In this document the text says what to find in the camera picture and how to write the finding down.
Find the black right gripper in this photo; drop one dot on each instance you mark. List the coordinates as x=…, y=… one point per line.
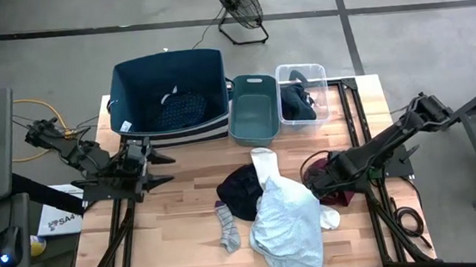
x=336, y=172

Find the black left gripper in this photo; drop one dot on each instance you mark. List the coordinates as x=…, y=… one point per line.
x=133, y=164

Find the maroon cloth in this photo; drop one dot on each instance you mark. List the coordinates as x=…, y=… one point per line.
x=341, y=199

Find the light blue patterned cloth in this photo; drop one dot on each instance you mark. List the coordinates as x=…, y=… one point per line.
x=289, y=228

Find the navy dotted cloth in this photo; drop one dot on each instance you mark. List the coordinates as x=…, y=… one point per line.
x=182, y=110

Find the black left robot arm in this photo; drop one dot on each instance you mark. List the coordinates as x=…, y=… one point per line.
x=80, y=153

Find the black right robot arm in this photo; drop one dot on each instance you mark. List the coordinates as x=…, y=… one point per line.
x=393, y=135

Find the white ribbed sock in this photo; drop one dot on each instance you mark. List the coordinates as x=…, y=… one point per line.
x=331, y=218
x=265, y=165

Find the dark navy cloth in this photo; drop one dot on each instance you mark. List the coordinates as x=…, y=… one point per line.
x=239, y=191

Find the dark blue garment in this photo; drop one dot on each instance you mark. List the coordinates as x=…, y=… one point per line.
x=296, y=102

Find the grey striped sock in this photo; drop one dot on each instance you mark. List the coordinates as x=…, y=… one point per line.
x=228, y=229

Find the navy white striped fabric basket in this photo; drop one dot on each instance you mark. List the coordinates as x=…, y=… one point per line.
x=163, y=71

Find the teal plastic bin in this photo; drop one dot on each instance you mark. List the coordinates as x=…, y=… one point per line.
x=253, y=110

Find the clear plastic bin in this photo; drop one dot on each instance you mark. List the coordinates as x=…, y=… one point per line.
x=319, y=79

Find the white printed box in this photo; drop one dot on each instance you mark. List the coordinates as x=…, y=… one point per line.
x=57, y=218

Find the yellow ball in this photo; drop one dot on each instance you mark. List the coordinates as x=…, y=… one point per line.
x=37, y=245

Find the black computer mouse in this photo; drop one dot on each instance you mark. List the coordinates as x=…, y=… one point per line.
x=9, y=246

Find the black floor fan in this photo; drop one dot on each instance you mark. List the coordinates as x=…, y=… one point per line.
x=237, y=1

